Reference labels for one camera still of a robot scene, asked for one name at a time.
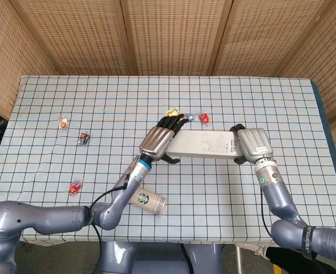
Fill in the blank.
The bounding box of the white orange candy packet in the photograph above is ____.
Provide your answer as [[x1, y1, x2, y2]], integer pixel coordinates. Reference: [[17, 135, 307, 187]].
[[58, 114, 70, 131]]

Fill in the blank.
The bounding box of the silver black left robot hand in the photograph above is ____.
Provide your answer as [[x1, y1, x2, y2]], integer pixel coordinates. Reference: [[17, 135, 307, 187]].
[[139, 113, 191, 165]]

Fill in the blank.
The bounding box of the pink red candy packet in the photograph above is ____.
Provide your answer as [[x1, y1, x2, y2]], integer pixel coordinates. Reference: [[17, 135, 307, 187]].
[[67, 180, 84, 198]]

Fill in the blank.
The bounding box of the light blue grid tablecloth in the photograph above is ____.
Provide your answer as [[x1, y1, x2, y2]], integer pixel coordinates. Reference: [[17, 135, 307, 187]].
[[0, 74, 336, 248]]

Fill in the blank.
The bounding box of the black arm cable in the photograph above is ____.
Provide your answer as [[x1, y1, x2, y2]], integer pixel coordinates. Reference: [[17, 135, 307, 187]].
[[86, 171, 135, 274], [259, 182, 274, 238]]

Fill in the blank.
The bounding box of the black printed velcro strap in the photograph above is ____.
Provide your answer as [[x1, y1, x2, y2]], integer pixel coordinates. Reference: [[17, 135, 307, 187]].
[[301, 226, 317, 260]]

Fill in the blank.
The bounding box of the beige Starbucks tumbler blue lid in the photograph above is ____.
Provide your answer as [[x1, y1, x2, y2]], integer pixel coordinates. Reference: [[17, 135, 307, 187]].
[[128, 187, 168, 216]]

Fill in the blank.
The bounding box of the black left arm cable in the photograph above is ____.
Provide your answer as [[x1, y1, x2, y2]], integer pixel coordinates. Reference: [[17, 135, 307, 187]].
[[86, 171, 135, 274]]

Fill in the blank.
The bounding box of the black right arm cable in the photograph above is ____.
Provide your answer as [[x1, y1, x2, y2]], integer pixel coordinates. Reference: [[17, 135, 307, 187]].
[[259, 182, 274, 238]]

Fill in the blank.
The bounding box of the grey-purple robot torso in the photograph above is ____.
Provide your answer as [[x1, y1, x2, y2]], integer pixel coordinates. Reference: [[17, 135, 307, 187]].
[[100, 241, 223, 274]]

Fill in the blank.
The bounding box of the black torso cable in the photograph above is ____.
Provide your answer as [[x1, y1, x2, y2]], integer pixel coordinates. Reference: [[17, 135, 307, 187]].
[[180, 243, 196, 274]]

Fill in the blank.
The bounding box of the dark brown candy packet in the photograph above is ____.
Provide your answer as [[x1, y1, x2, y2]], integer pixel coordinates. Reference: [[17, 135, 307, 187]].
[[77, 131, 91, 147]]

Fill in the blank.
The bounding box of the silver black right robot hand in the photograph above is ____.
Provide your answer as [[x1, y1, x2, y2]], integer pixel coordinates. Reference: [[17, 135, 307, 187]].
[[230, 124, 273, 165]]

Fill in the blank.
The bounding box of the metal table leg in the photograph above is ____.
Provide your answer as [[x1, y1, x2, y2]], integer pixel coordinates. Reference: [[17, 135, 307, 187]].
[[235, 245, 242, 274]]

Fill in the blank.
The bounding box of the white rectangular cardboard box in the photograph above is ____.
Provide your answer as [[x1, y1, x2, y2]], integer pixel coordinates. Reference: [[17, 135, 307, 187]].
[[167, 130, 242, 161]]

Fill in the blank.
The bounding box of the woven bamboo screen panel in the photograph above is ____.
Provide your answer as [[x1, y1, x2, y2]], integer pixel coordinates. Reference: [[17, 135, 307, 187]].
[[9, 0, 137, 76], [276, 0, 336, 169], [119, 0, 233, 76], [210, 0, 336, 78], [0, 0, 58, 120]]

